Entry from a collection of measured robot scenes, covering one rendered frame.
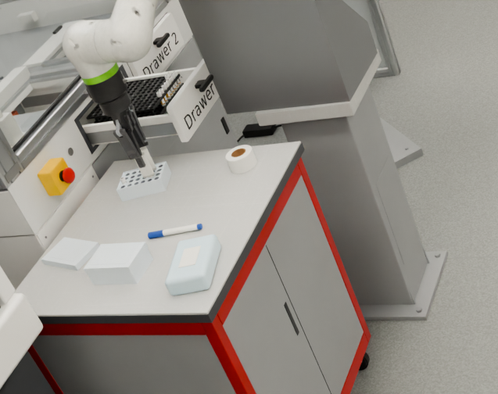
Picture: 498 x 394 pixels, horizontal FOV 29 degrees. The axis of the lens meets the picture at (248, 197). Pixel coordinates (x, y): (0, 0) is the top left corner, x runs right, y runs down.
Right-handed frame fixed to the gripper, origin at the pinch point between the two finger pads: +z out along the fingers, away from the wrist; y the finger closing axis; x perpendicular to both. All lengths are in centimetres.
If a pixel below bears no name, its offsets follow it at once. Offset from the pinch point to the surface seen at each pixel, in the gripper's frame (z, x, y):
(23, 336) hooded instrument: 0, -15, 60
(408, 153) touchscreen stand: 81, 49, -105
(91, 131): -3.9, -17.9, -17.3
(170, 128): -2.0, 5.8, -10.6
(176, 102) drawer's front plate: -8.8, 10.5, -10.7
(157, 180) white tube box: 4.2, 2.4, 3.3
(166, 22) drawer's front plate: -8, -4, -70
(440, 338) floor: 84, 55, -7
